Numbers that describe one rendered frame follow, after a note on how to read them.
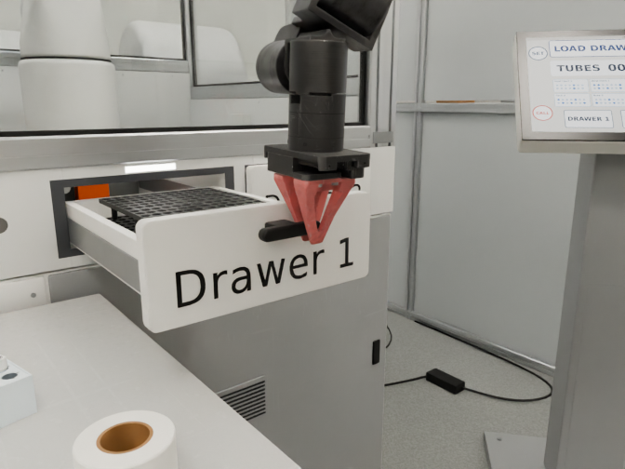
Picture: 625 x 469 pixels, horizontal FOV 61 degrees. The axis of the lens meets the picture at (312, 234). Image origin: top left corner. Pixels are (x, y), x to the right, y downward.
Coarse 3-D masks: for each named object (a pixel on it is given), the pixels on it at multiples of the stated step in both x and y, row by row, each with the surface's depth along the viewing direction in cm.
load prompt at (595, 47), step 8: (552, 40) 121; (560, 40) 121; (568, 40) 120; (576, 40) 120; (584, 40) 120; (592, 40) 119; (600, 40) 119; (608, 40) 119; (616, 40) 118; (624, 40) 118; (552, 48) 120; (560, 48) 120; (568, 48) 119; (576, 48) 119; (584, 48) 119; (592, 48) 118; (600, 48) 118; (608, 48) 118; (616, 48) 117; (624, 48) 117; (552, 56) 119; (560, 56) 119; (568, 56) 118; (576, 56) 118; (584, 56) 118; (592, 56) 117; (600, 56) 117; (608, 56) 117; (616, 56) 116; (624, 56) 116
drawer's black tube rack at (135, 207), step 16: (176, 192) 83; (192, 192) 82; (208, 192) 83; (224, 192) 82; (112, 208) 76; (128, 208) 70; (144, 208) 69; (160, 208) 69; (176, 208) 69; (192, 208) 69; (208, 208) 69; (128, 224) 74
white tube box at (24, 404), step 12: (12, 372) 48; (24, 372) 48; (0, 384) 46; (12, 384) 46; (24, 384) 47; (0, 396) 45; (12, 396) 46; (24, 396) 47; (0, 408) 45; (12, 408) 46; (24, 408) 47; (36, 408) 48; (0, 420) 46; (12, 420) 46
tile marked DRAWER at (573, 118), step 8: (568, 112) 112; (576, 112) 112; (584, 112) 111; (592, 112) 111; (600, 112) 111; (608, 112) 110; (568, 120) 111; (576, 120) 111; (584, 120) 110; (592, 120) 110; (600, 120) 110; (608, 120) 109
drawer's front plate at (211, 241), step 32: (352, 192) 65; (160, 224) 49; (192, 224) 51; (224, 224) 53; (256, 224) 56; (352, 224) 64; (160, 256) 50; (192, 256) 52; (224, 256) 54; (256, 256) 56; (288, 256) 59; (320, 256) 62; (352, 256) 65; (160, 288) 50; (192, 288) 52; (224, 288) 55; (256, 288) 57; (288, 288) 60; (160, 320) 51; (192, 320) 53
